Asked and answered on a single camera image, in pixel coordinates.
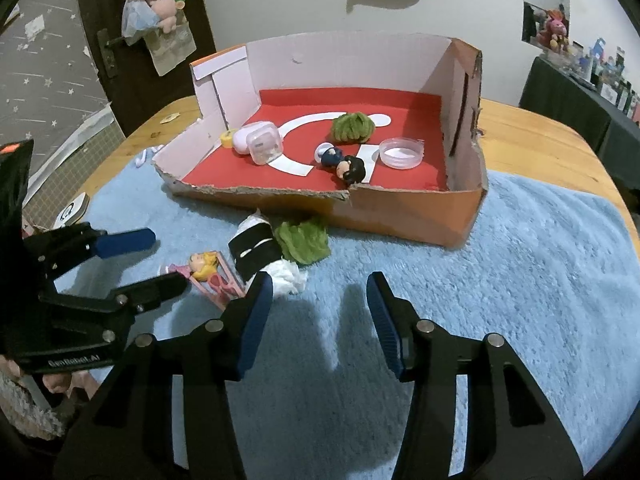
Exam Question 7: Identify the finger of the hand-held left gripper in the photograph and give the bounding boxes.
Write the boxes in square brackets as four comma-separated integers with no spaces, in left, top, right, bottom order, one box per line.
[22,224,157,281]
[37,272,190,313]

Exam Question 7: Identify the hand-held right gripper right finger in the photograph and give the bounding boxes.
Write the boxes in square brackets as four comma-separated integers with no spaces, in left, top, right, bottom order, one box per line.
[366,271,586,480]

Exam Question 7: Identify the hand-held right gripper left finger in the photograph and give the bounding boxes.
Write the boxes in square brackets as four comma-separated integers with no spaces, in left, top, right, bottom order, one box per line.
[52,270,275,480]

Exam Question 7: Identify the blonde doll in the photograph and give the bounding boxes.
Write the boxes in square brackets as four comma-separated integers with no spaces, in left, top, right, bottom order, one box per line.
[157,251,221,283]

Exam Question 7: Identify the black and white sock roll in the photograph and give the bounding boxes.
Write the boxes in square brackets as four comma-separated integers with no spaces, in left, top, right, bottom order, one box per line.
[228,210,308,301]

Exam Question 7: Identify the pink oval case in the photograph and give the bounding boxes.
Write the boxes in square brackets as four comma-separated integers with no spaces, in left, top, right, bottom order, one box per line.
[232,121,273,156]

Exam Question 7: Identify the dark-haired figurine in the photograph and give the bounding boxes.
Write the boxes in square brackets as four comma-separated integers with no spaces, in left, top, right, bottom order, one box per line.
[314,142,368,186]

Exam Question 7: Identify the clear square plastic box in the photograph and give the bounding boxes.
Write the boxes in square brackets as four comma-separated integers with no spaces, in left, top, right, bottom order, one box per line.
[247,126,286,166]

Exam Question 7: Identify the green chenille scrunchie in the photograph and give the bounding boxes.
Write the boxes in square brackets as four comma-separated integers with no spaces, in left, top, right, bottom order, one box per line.
[331,111,376,143]

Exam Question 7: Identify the orange cardboard box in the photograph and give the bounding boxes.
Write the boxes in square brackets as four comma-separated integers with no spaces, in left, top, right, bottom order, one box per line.
[151,30,489,250]

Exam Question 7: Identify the person's left forearm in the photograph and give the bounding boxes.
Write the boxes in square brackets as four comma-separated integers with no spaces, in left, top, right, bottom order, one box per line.
[0,355,68,441]

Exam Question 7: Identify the person's left hand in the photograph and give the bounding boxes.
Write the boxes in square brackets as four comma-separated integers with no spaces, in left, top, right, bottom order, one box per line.
[42,372,101,401]

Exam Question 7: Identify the white card with figure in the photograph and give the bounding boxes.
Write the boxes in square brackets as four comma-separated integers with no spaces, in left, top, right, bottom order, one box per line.
[56,194,91,226]

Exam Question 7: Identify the green chenille leaf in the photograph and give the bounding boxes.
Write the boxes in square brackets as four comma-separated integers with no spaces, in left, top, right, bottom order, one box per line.
[274,216,332,265]

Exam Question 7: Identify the blue fluffy towel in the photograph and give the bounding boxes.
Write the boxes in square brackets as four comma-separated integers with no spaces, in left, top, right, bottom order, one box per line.
[82,157,640,480]

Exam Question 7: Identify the dark brown door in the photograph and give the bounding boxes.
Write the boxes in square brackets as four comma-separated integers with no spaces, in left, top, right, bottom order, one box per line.
[74,0,217,136]

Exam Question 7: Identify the clear round plastic container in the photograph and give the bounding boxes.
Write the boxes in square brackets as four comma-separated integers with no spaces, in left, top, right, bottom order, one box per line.
[378,137,425,170]

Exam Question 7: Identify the clear hanging bag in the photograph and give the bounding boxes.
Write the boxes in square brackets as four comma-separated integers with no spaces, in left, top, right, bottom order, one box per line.
[121,0,197,77]

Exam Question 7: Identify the black-draped side table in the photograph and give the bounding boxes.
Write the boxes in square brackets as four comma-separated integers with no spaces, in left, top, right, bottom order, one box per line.
[519,55,640,191]

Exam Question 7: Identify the assorted small display boxes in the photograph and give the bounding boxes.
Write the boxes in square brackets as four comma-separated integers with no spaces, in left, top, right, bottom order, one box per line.
[570,35,640,121]

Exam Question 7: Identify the pink and yellow plush toy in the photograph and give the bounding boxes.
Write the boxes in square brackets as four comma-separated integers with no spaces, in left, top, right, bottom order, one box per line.
[537,7,571,53]

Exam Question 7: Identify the pink toy frame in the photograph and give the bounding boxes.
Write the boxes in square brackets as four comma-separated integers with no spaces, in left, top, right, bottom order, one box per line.
[192,252,247,311]

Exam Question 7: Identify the pale purple cord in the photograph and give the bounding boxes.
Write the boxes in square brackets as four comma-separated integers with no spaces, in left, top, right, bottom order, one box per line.
[134,147,166,168]

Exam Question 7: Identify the door handle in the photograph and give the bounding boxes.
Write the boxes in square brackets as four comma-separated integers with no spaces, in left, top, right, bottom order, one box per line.
[96,27,123,78]

